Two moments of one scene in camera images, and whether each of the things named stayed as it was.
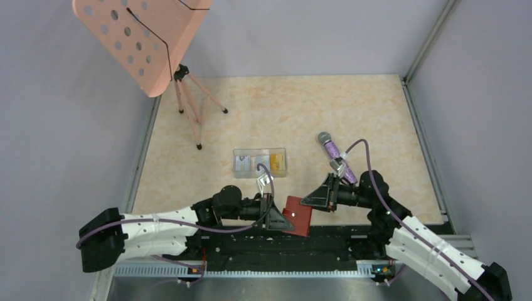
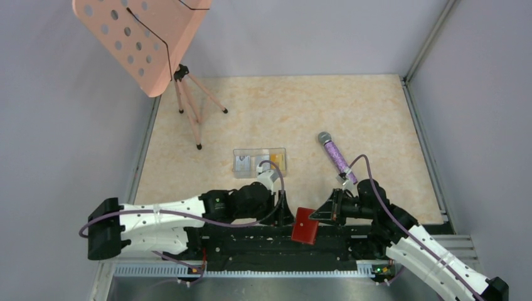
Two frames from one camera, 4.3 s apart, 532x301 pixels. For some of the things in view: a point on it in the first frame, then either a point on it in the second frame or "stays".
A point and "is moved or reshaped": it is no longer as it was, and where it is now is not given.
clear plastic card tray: [246, 162] stays
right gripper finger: [324, 196] -> [330, 209]
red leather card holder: [300, 214] is moved or reshaped
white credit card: [264, 159] stays
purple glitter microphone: [325, 138] stays
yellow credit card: [278, 162] stays
